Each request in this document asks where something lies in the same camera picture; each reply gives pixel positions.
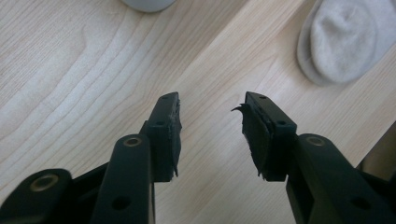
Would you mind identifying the beige sock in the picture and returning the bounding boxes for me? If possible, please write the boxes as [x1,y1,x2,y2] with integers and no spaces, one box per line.
[296,0,396,87]

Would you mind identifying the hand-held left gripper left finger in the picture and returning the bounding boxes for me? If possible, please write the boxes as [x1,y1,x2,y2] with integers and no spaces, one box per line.
[138,91,183,183]

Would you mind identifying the white divided organizer box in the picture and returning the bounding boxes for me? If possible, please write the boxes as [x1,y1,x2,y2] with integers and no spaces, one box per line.
[120,0,177,13]

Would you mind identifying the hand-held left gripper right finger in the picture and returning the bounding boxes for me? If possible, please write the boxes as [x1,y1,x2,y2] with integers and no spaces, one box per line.
[232,91,298,182]

